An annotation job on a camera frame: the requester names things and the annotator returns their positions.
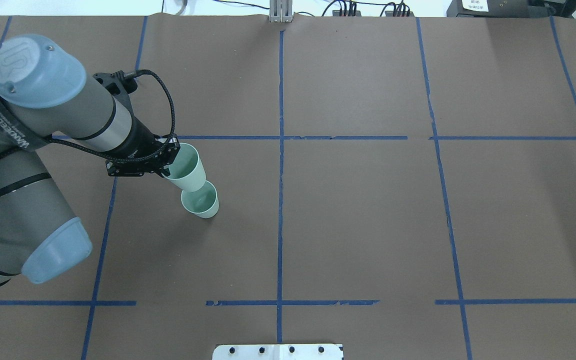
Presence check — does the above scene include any white camera post with base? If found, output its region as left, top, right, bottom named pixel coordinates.
left=212, top=343, right=345, bottom=360

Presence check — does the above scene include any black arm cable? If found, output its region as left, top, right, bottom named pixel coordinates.
left=0, top=69, right=177, bottom=281

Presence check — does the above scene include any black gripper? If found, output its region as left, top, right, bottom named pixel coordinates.
left=106, top=117, right=180, bottom=177

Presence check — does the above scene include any green cup on table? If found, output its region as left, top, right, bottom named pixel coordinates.
left=180, top=180, right=220, bottom=219

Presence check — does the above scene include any green cup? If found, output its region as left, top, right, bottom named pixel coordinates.
left=180, top=180, right=220, bottom=219
left=163, top=143, right=207, bottom=192

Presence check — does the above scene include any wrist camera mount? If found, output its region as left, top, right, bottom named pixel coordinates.
left=93, top=70, right=138, bottom=100

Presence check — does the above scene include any aluminium frame post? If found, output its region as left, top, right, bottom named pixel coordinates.
left=269, top=0, right=295, bottom=23

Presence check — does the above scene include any black power supply box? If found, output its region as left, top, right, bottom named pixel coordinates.
left=446, top=0, right=553, bottom=19

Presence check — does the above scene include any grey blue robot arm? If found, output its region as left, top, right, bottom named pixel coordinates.
left=0, top=33, right=180, bottom=287

